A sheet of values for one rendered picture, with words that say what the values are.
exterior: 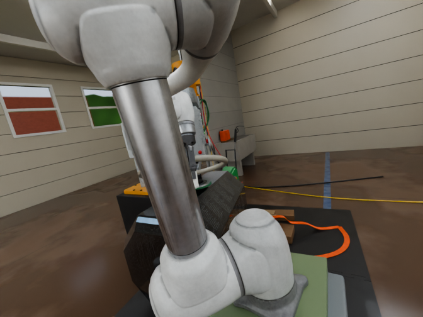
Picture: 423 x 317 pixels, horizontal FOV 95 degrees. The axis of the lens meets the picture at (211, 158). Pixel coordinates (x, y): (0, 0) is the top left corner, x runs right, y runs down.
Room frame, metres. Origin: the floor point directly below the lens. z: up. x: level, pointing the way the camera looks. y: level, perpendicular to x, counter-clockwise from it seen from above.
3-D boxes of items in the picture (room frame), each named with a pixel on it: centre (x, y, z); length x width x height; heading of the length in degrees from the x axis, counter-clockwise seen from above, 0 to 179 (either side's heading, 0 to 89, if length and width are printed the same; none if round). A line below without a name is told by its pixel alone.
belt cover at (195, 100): (2.06, 0.15, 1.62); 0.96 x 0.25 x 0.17; 179
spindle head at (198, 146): (1.79, 0.15, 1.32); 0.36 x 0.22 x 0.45; 179
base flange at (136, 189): (2.34, 0.79, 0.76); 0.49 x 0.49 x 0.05; 60
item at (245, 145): (5.07, -0.72, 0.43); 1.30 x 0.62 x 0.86; 148
